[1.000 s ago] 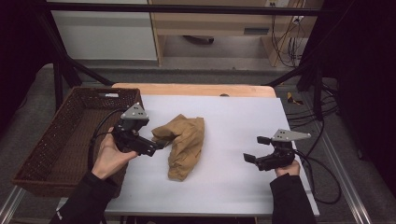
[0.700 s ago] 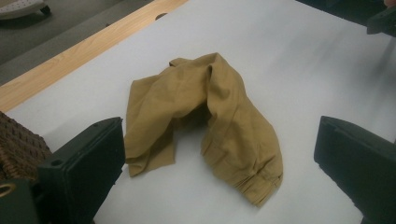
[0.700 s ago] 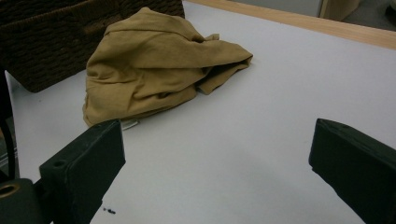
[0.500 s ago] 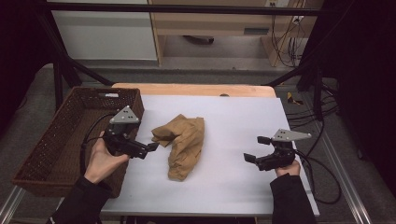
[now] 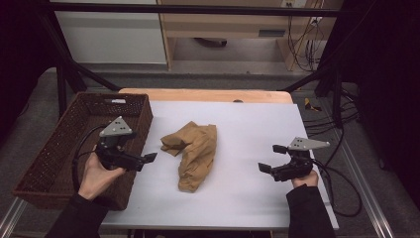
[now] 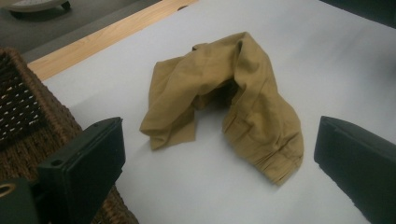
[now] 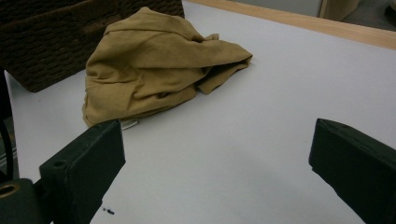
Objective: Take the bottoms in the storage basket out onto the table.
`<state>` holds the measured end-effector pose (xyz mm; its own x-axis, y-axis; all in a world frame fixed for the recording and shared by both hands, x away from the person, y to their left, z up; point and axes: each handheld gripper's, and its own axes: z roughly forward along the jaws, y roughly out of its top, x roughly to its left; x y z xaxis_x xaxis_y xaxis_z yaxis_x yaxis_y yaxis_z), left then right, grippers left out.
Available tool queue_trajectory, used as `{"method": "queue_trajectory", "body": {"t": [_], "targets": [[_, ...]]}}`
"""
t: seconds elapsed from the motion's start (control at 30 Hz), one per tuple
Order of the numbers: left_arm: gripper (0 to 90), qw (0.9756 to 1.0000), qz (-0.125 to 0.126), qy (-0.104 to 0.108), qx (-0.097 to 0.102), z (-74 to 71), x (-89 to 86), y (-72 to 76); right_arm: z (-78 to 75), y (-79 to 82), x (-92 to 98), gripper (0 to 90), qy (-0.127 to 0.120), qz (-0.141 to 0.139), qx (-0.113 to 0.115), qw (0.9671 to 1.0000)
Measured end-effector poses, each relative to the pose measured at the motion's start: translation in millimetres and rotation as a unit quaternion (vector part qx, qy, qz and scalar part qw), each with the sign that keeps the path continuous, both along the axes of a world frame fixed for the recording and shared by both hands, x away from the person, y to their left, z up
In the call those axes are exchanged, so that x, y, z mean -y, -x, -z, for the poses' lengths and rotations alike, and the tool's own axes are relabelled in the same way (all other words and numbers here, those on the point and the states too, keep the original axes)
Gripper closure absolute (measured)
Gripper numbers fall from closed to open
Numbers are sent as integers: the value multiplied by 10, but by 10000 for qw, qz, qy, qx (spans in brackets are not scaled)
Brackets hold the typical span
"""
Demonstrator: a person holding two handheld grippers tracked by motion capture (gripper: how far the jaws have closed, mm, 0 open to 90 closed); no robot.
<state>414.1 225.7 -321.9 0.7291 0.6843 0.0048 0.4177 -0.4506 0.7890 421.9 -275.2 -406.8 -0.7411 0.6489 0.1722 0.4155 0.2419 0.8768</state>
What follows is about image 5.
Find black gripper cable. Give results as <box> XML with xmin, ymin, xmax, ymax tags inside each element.
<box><xmin>311</xmin><ymin>159</ymin><xmax>364</xmax><ymax>218</ymax></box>
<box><xmin>71</xmin><ymin>124</ymin><xmax>108</xmax><ymax>193</ymax></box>

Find light wooden desk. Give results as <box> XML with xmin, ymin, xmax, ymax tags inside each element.
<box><xmin>156</xmin><ymin>0</ymin><xmax>345</xmax><ymax>72</ymax></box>

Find yellow and black floor object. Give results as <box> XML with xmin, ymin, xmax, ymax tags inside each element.
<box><xmin>303</xmin><ymin>97</ymin><xmax>323</xmax><ymax>113</ymax></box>

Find white cabinet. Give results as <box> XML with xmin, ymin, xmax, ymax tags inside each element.
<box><xmin>53</xmin><ymin>0</ymin><xmax>167</xmax><ymax>65</ymax></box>

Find person's right hand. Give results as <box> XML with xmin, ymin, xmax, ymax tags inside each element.
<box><xmin>290</xmin><ymin>170</ymin><xmax>320</xmax><ymax>189</ymax></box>

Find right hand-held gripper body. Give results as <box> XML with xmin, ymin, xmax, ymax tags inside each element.
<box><xmin>271</xmin><ymin>136</ymin><xmax>331</xmax><ymax>182</ymax></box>

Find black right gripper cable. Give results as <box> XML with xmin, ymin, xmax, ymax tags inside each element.
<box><xmin>311</xmin><ymin>159</ymin><xmax>364</xmax><ymax>218</ymax></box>

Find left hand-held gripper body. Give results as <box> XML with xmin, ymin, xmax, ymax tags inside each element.
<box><xmin>94</xmin><ymin>115</ymin><xmax>147</xmax><ymax>173</ymax></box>

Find wooden table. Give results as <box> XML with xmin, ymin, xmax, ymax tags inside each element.
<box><xmin>118</xmin><ymin>87</ymin><xmax>294</xmax><ymax>105</ymax></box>

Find brown wicker basket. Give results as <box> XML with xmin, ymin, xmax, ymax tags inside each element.
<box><xmin>12</xmin><ymin>91</ymin><xmax>155</xmax><ymax>212</ymax></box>

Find tan cloth garment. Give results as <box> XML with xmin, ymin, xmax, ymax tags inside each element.
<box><xmin>159</xmin><ymin>120</ymin><xmax>219</xmax><ymax>194</ymax></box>

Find aluminium rail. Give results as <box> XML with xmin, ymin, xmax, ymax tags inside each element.
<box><xmin>316</xmin><ymin>98</ymin><xmax>395</xmax><ymax>238</ymax></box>
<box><xmin>0</xmin><ymin>197</ymin><xmax>28</xmax><ymax>238</ymax></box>

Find black metal frame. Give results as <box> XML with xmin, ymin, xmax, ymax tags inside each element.
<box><xmin>35</xmin><ymin>0</ymin><xmax>352</xmax><ymax>131</ymax></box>

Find white board table cover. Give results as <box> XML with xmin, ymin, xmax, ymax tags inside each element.
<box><xmin>100</xmin><ymin>100</ymin><xmax>341</xmax><ymax>231</ymax></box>

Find person's left hand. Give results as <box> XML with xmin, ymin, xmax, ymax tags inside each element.
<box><xmin>77</xmin><ymin>152</ymin><xmax>128</xmax><ymax>202</ymax></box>

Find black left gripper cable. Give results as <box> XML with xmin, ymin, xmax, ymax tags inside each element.
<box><xmin>71</xmin><ymin>124</ymin><xmax>108</xmax><ymax>193</ymax></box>

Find black floor cables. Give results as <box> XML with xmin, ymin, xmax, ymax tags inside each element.
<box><xmin>302</xmin><ymin>88</ymin><xmax>362</xmax><ymax>137</ymax></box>

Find hanging cable bundle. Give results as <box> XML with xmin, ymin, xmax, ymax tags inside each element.
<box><xmin>286</xmin><ymin>0</ymin><xmax>327</xmax><ymax>72</ymax></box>

